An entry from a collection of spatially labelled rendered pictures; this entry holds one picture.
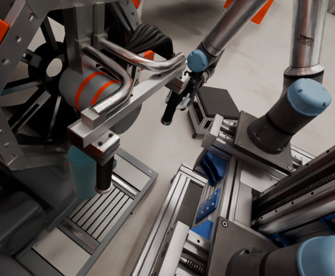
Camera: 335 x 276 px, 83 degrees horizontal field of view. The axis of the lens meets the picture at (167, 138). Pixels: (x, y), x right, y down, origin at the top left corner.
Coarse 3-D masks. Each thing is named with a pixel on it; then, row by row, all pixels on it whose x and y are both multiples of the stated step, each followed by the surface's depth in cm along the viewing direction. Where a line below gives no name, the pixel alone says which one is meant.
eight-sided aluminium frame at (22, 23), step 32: (0, 0) 31; (32, 0) 31; (64, 0) 35; (96, 0) 41; (128, 0) 50; (32, 32) 34; (128, 32) 64; (0, 64) 32; (128, 64) 75; (0, 128) 39; (0, 160) 47; (32, 160) 53; (64, 160) 66
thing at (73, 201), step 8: (8, 176) 99; (8, 184) 99; (16, 184) 97; (40, 200) 98; (72, 200) 102; (80, 200) 107; (48, 208) 94; (64, 208) 99; (72, 208) 103; (48, 216) 95; (56, 216) 96; (64, 216) 99; (48, 224) 93; (56, 224) 96
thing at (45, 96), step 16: (112, 16) 60; (48, 32) 47; (112, 32) 68; (48, 48) 52; (64, 48) 54; (32, 64) 48; (48, 64) 52; (64, 64) 61; (96, 64) 70; (16, 80) 49; (32, 80) 51; (48, 80) 60; (32, 96) 55; (48, 96) 58; (16, 112) 54; (32, 112) 56; (48, 112) 64; (64, 112) 79; (16, 128) 55; (32, 128) 67; (48, 128) 66; (64, 128) 74; (32, 144) 61
